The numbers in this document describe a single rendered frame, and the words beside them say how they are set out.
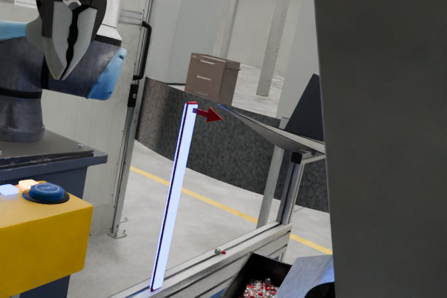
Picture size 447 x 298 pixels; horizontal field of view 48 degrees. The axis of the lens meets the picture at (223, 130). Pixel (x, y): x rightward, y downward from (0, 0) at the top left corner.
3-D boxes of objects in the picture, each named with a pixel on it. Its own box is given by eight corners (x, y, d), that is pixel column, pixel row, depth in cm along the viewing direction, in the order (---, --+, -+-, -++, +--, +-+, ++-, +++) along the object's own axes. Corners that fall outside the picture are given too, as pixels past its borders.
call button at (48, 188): (42, 208, 59) (44, 194, 59) (21, 197, 61) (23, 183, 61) (69, 202, 62) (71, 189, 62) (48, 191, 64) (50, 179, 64)
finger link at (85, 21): (54, 72, 64) (64, -1, 63) (86, 82, 61) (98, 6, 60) (33, 71, 62) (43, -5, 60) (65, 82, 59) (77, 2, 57)
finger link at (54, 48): (33, 71, 62) (43, -5, 60) (65, 82, 59) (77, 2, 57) (10, 70, 59) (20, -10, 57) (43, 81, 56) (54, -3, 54)
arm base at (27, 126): (-53, 123, 100) (-46, 74, 98) (7, 120, 114) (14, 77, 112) (2, 145, 94) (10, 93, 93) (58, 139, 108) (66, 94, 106)
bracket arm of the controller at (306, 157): (300, 165, 126) (302, 153, 126) (289, 161, 128) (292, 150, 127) (332, 155, 146) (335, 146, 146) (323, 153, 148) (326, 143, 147)
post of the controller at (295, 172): (285, 226, 130) (302, 153, 126) (275, 221, 131) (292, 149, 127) (290, 223, 132) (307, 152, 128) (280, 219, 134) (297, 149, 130)
